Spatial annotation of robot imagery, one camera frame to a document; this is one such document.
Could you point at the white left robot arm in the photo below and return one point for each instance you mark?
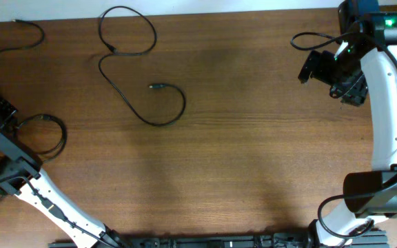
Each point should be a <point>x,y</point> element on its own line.
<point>22,175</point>

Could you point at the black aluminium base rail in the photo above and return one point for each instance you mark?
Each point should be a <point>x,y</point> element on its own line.
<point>219,241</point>

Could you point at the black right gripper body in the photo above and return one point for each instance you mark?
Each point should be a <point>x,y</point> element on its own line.
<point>336,71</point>

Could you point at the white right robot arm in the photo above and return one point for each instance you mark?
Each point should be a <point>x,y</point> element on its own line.
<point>363,69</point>

